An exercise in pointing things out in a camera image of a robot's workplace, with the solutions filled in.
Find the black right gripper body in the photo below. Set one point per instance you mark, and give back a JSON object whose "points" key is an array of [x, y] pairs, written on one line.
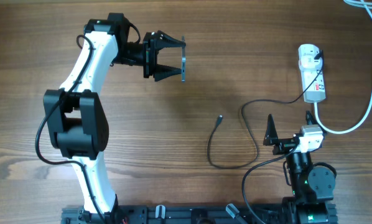
{"points": [[283, 145]]}

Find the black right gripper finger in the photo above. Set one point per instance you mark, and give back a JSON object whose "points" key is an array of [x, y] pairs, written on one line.
{"points": [[271, 133], [312, 124]]}

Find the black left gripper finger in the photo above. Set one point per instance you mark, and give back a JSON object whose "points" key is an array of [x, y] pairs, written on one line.
{"points": [[166, 41], [163, 71]]}

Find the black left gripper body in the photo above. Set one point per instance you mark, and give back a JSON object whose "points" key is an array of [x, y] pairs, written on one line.
{"points": [[149, 55]]}

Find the smartphone with cyan screen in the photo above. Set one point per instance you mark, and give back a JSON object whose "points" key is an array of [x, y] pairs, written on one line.
{"points": [[183, 60]]}

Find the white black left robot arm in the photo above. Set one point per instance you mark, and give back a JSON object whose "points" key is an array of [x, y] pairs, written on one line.
{"points": [[75, 129]]}

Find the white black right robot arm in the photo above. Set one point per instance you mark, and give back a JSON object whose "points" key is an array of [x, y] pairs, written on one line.
{"points": [[312, 183]]}

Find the white power strip socket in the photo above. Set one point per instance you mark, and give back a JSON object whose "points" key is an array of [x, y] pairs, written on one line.
{"points": [[311, 68]]}

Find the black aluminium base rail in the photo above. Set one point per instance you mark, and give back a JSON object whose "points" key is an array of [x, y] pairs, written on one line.
{"points": [[268, 213]]}

